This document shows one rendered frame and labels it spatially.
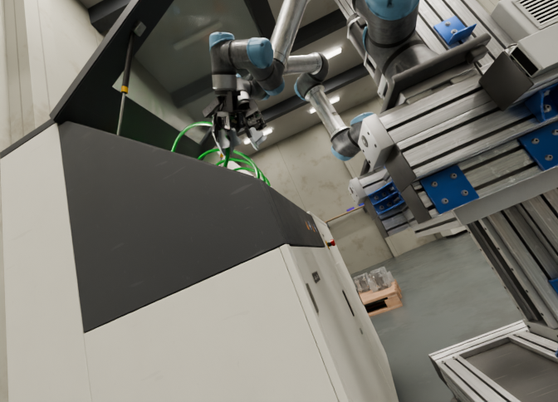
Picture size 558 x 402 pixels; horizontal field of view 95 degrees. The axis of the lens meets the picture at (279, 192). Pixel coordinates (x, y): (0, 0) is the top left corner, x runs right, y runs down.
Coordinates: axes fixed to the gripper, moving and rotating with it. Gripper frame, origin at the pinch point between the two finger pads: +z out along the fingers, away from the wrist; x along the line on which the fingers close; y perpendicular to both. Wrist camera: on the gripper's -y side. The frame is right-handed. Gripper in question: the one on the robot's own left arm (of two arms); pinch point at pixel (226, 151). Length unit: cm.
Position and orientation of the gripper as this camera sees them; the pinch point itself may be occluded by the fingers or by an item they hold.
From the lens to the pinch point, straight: 92.9
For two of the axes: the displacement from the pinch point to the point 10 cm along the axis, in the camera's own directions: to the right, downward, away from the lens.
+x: 6.5, -2.8, 7.0
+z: 0.0, 9.3, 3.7
